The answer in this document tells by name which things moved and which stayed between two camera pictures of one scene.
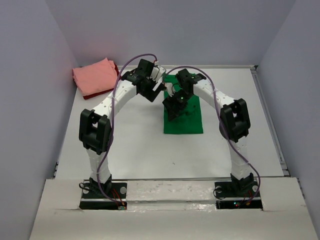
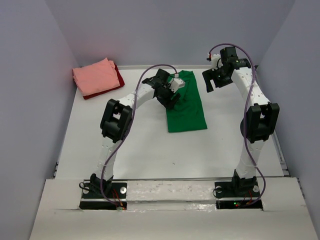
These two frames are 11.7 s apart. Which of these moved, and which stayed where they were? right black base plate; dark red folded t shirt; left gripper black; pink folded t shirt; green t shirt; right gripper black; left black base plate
Moved: left gripper black; green t shirt; right gripper black
Stayed: dark red folded t shirt; left black base plate; right black base plate; pink folded t shirt
